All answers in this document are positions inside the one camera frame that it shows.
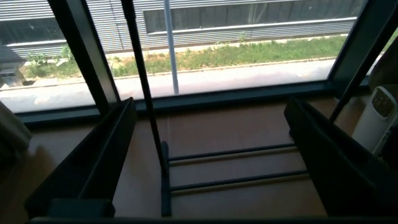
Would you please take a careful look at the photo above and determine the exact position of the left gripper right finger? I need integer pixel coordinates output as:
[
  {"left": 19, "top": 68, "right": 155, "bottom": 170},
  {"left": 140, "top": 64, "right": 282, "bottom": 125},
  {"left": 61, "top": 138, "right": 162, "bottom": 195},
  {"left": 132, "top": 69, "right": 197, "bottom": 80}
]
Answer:
[{"left": 284, "top": 96, "right": 398, "bottom": 217}]

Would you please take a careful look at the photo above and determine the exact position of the black clothes rack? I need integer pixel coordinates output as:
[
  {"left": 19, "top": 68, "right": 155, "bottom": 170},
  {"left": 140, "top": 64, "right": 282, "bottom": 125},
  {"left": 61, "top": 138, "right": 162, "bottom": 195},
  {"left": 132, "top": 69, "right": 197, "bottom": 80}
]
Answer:
[{"left": 120, "top": 0, "right": 398, "bottom": 218}]

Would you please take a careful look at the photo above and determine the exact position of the window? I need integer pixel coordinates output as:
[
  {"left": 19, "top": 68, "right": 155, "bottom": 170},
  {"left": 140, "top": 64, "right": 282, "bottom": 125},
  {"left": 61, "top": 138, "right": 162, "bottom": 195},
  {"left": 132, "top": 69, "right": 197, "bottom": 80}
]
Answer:
[{"left": 0, "top": 0, "right": 398, "bottom": 125}]

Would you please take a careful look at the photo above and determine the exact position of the brown curtain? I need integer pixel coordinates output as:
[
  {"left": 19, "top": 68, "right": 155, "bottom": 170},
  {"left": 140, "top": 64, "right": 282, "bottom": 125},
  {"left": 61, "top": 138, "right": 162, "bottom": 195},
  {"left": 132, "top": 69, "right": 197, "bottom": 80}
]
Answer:
[
  {"left": 368, "top": 30, "right": 398, "bottom": 94},
  {"left": 0, "top": 101, "right": 34, "bottom": 170}
]

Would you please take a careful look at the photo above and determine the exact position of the white laundry basket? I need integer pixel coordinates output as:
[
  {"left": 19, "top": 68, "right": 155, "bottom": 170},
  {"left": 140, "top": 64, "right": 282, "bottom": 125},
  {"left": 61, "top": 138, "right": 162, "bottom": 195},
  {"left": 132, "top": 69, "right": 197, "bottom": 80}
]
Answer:
[{"left": 352, "top": 86, "right": 398, "bottom": 156}]

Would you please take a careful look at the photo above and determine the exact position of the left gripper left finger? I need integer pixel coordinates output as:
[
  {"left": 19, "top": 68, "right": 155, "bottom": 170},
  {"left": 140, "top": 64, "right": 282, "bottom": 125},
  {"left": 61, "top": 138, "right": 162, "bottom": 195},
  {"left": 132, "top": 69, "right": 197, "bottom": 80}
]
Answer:
[{"left": 24, "top": 97, "right": 137, "bottom": 218}]

